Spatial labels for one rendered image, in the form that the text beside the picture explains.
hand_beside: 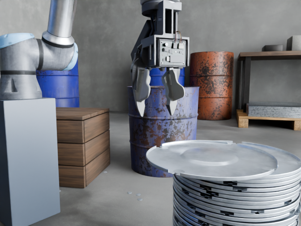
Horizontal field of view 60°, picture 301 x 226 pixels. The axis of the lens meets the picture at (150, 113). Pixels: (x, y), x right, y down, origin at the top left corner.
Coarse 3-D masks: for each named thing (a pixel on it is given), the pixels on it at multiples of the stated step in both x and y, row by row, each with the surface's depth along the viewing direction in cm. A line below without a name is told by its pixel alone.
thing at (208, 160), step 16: (176, 144) 72; (192, 144) 72; (208, 144) 72; (224, 144) 72; (240, 144) 70; (160, 160) 58; (176, 160) 58; (192, 160) 56; (208, 160) 56; (224, 160) 56; (240, 160) 58; (256, 160) 58; (272, 160) 58; (192, 176) 47; (208, 176) 46; (224, 176) 48; (240, 176) 48; (256, 176) 47
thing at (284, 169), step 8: (232, 144) 75; (248, 144) 75; (256, 144) 74; (272, 152) 67; (280, 152) 67; (288, 152) 65; (280, 160) 60; (288, 160) 60; (296, 160) 60; (280, 168) 55; (288, 168) 55; (296, 168) 55; (272, 176) 49; (280, 176) 50
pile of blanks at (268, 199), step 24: (192, 192) 55; (216, 192) 53; (240, 192) 50; (264, 192) 51; (288, 192) 51; (192, 216) 57; (216, 216) 52; (240, 216) 50; (264, 216) 50; (288, 216) 54
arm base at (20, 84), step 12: (0, 72) 91; (12, 72) 89; (24, 72) 91; (0, 84) 90; (12, 84) 90; (24, 84) 90; (36, 84) 96; (0, 96) 89; (12, 96) 89; (24, 96) 90; (36, 96) 94
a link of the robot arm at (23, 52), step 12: (0, 36) 89; (12, 36) 88; (24, 36) 90; (0, 48) 89; (12, 48) 88; (24, 48) 90; (36, 48) 93; (0, 60) 90; (12, 60) 89; (24, 60) 91; (36, 60) 93
